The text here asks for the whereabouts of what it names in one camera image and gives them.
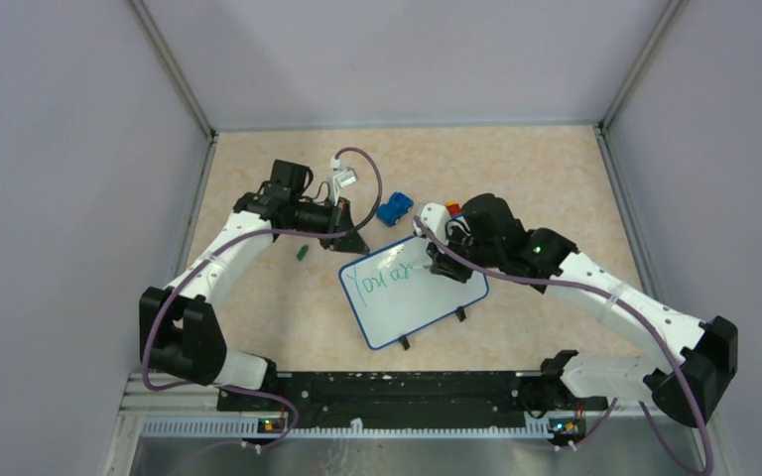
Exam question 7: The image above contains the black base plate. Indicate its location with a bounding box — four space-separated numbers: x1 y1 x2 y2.
216 371 609 414

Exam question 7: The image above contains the green marker cap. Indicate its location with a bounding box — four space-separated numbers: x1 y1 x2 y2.
296 245 309 261

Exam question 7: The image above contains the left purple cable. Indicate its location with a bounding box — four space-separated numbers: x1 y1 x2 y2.
141 147 384 454

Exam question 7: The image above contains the blue toy car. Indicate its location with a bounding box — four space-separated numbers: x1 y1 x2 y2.
376 191 414 227

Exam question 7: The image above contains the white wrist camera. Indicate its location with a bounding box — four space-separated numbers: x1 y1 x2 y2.
326 157 357 203
413 202 450 245

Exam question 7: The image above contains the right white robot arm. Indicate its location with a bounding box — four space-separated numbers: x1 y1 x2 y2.
414 193 739 427

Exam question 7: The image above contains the blue-framed whiteboard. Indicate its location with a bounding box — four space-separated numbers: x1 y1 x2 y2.
338 236 489 350

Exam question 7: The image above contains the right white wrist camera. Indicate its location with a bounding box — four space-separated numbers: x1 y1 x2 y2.
413 202 450 245

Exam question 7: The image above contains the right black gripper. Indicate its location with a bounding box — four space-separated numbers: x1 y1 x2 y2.
427 221 503 284

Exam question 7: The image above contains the aluminium frame rail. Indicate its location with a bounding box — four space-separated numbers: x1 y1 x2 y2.
103 374 725 475

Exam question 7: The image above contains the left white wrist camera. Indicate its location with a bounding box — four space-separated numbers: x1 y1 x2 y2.
326 157 357 203

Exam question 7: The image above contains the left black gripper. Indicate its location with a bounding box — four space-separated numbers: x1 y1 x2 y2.
291 194 370 255

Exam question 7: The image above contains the red yellow toy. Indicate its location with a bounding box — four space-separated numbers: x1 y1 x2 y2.
445 200 462 219

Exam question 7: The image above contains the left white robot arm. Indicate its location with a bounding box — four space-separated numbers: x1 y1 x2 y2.
138 158 369 411

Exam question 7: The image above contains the purple cable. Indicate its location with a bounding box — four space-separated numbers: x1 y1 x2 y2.
412 215 715 476
141 147 384 454

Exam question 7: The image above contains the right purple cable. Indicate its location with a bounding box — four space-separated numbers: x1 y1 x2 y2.
412 215 715 476

